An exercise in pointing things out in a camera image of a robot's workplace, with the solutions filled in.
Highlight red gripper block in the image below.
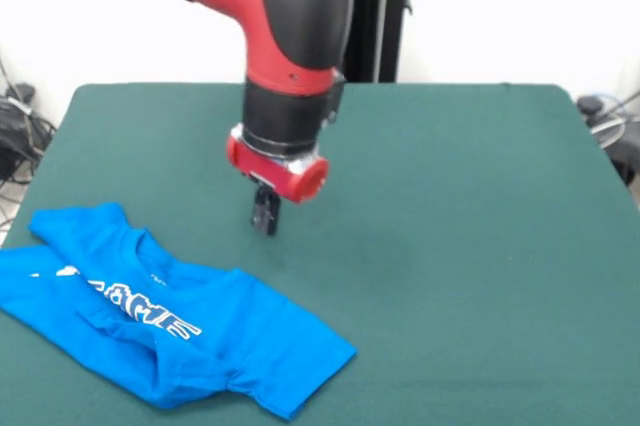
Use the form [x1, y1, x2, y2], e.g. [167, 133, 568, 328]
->
[225, 123, 331, 237]

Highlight blue laundry item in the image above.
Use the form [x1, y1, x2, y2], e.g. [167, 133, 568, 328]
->
[0, 201, 359, 421]

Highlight dark green table cloth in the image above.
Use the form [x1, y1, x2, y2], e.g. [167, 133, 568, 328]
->
[0, 83, 640, 426]

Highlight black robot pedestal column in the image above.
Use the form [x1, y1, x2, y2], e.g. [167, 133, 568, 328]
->
[339, 0, 434, 85]

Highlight black floor cable tangle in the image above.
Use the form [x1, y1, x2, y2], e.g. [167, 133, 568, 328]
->
[0, 53, 60, 235]

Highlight grey and blue cables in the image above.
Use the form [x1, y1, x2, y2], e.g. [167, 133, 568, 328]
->
[582, 90, 640, 122]

